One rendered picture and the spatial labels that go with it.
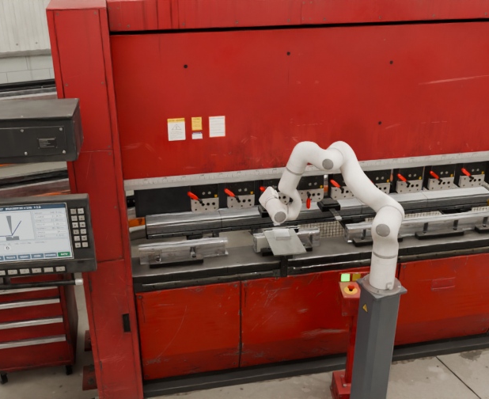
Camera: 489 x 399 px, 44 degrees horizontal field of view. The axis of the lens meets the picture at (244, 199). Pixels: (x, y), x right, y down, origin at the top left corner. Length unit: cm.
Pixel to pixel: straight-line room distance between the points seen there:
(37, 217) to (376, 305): 162
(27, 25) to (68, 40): 430
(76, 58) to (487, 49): 213
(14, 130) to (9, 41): 459
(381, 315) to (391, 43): 138
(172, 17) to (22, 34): 424
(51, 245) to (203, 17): 126
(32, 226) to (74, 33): 84
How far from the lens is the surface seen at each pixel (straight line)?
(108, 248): 315
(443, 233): 386
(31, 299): 377
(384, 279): 300
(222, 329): 363
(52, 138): 252
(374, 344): 318
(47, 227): 266
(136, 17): 296
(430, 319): 410
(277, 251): 329
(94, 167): 295
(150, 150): 315
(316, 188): 342
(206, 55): 304
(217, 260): 345
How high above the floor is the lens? 267
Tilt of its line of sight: 26 degrees down
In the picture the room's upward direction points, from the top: straight up
